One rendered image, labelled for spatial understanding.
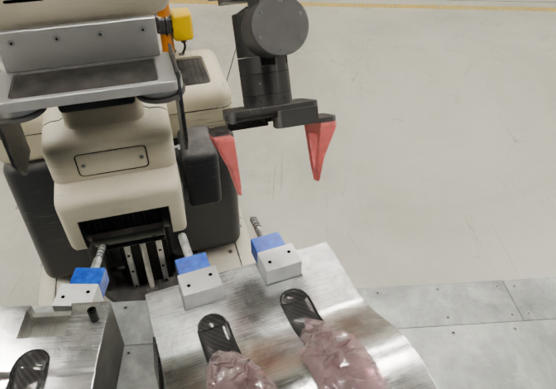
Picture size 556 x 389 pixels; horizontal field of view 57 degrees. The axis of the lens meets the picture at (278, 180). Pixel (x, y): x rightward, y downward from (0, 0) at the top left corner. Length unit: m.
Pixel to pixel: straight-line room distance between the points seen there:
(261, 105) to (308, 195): 1.57
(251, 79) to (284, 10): 0.10
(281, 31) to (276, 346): 0.35
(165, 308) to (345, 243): 1.33
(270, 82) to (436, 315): 0.39
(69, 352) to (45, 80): 0.38
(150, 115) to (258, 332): 0.47
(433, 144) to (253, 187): 0.89
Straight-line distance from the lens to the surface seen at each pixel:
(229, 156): 0.58
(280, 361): 0.59
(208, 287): 0.66
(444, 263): 1.95
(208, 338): 0.65
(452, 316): 0.76
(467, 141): 2.60
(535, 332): 0.79
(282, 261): 0.68
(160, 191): 0.95
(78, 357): 0.62
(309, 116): 0.58
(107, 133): 0.94
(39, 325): 0.70
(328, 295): 0.68
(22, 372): 0.64
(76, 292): 0.73
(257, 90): 0.58
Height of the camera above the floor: 1.39
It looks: 39 degrees down
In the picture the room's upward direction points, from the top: straight up
